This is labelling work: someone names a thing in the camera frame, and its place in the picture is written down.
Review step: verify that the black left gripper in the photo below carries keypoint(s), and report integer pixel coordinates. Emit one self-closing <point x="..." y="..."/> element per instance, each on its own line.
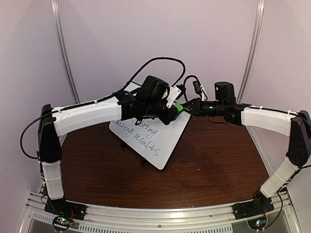
<point x="167" y="120"/>

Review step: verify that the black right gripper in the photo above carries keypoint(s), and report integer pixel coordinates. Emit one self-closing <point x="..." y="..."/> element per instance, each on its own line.
<point x="196" y="110"/>

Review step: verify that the green whiteboard eraser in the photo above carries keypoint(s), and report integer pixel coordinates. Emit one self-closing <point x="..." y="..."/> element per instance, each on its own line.
<point x="179" y="107"/>

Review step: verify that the white whiteboard with writing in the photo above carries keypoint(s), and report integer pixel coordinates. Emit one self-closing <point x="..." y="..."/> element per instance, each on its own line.
<point x="151" y="139"/>

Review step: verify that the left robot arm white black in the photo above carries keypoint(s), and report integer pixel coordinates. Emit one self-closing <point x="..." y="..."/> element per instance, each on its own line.
<point x="154" y="99"/>

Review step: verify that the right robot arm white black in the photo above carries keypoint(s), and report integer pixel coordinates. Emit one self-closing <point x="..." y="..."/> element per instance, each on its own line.
<point x="293" y="127"/>

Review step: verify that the black whiteboard stand foot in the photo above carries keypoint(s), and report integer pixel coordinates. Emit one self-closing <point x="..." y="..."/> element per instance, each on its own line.
<point x="143" y="161"/>

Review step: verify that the right circuit board with leds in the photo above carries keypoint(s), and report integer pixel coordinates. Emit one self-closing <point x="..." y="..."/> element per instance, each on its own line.
<point x="257" y="224"/>

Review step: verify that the circuit board with leds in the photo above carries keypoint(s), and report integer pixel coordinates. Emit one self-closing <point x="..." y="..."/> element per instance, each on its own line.
<point x="257" y="224"/>
<point x="61" y="223"/>

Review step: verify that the left circuit board with leds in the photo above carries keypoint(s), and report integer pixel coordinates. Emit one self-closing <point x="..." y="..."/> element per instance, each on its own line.
<point x="61" y="223"/>

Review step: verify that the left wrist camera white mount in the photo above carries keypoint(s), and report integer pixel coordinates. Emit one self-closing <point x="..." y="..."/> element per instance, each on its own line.
<point x="172" y="95"/>

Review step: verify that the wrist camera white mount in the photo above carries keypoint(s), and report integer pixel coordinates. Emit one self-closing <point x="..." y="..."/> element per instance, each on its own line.
<point x="172" y="95"/>
<point x="200" y="90"/>

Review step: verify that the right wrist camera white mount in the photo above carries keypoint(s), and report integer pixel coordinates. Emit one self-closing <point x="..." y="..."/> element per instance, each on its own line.
<point x="200" y="90"/>

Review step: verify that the aluminium front frame rail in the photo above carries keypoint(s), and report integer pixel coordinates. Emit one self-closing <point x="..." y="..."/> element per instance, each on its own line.
<point x="194" y="193"/>

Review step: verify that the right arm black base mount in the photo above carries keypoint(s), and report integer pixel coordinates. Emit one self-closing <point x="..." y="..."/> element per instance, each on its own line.
<point x="252" y="208"/>

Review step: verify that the right aluminium corner post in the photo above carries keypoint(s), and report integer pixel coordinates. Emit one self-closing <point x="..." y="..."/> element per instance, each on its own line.
<point x="253" y="47"/>

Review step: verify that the aluminium corner post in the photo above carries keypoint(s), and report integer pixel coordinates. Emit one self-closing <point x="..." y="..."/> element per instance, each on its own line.
<point x="63" y="50"/>
<point x="253" y="47"/>

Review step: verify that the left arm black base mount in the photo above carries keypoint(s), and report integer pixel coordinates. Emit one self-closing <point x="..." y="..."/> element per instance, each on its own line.
<point x="61" y="207"/>

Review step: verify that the left aluminium corner post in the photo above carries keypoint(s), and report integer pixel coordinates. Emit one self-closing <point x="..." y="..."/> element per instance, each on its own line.
<point x="63" y="50"/>

